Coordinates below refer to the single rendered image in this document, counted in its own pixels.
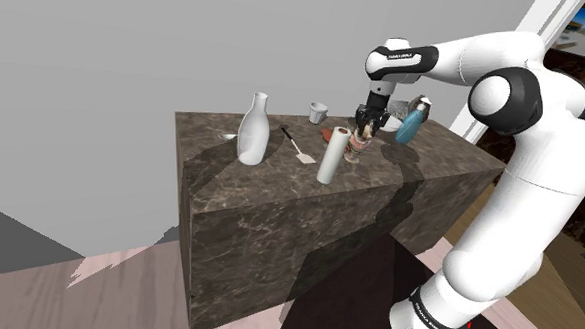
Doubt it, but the glass cup with brown filling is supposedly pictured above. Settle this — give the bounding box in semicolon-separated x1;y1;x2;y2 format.
341;123;374;165

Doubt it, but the white bowl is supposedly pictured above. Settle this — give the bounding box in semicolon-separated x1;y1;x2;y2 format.
380;113;404;134

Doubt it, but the grey speckled object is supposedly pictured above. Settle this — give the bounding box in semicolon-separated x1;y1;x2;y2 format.
386;95;422;119

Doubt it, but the blue spray bottle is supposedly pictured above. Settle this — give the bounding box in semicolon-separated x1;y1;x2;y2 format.
393;96;435;147

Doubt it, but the white cup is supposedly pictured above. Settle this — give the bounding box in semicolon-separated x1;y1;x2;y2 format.
307;100;330;126

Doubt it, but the white paper towel roll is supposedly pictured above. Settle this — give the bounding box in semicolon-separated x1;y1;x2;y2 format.
314;125;354;187

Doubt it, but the white tall vase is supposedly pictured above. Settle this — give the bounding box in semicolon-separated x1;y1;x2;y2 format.
234;90;273;167

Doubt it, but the brown marble counter block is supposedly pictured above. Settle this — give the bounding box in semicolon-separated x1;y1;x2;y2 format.
174;99;512;329

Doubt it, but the spatula with black handle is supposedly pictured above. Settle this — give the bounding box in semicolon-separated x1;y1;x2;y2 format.
279;125;318;167

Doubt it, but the white door frame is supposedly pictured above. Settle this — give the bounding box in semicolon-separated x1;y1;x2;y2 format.
441;0;585;147

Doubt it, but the blue wall picture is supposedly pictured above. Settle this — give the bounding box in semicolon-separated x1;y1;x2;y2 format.
551;6;585;62

